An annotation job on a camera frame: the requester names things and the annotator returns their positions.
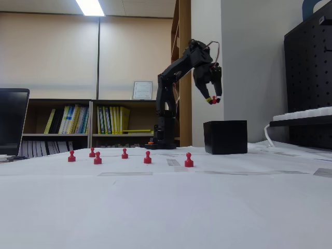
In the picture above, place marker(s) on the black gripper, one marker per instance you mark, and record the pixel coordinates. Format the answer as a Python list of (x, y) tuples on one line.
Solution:
[(205, 75)]

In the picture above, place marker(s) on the red pawn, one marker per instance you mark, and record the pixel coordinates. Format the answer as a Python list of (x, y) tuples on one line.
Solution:
[(189, 162), (71, 157), (214, 100), (124, 154), (92, 153), (97, 159), (147, 158)]

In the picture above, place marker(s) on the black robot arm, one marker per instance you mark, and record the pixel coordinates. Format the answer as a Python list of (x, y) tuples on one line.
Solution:
[(166, 103)]

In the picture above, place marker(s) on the black box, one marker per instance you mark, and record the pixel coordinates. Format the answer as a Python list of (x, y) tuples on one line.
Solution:
[(225, 137)]

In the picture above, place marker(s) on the framed white notice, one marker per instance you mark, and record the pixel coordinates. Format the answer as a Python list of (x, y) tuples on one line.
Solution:
[(142, 90)]

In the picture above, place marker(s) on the tall wooden bookshelf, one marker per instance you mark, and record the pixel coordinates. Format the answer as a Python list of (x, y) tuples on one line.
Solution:
[(185, 26)]

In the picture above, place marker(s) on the long clear tape strip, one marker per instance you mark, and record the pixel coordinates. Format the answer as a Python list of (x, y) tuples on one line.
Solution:
[(246, 172)]

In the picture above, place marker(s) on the wide yellow binder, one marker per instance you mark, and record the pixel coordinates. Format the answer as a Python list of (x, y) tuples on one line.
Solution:
[(125, 120)]

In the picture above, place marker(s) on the low wooden bookshelf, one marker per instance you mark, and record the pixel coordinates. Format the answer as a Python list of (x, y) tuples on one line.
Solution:
[(116, 102), (59, 101)]

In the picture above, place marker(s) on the white keyboard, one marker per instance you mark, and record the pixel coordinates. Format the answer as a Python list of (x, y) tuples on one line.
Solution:
[(306, 113)]

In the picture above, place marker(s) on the black pegboard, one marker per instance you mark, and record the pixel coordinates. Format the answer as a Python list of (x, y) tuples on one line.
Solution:
[(306, 64)]

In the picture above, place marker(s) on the black vertical pole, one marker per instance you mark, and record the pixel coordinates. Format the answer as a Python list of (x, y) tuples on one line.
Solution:
[(98, 52)]

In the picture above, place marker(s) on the blue chair back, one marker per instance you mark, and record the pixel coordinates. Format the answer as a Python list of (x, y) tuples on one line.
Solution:
[(307, 7)]

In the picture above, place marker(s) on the ceiling light panel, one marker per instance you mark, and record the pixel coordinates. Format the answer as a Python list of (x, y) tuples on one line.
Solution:
[(89, 6)]

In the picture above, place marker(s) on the slanted yellow book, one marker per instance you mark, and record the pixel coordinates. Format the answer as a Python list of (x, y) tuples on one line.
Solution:
[(49, 121)]

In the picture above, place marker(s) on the black laptop screen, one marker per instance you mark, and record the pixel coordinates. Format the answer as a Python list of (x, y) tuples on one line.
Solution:
[(10, 122)]

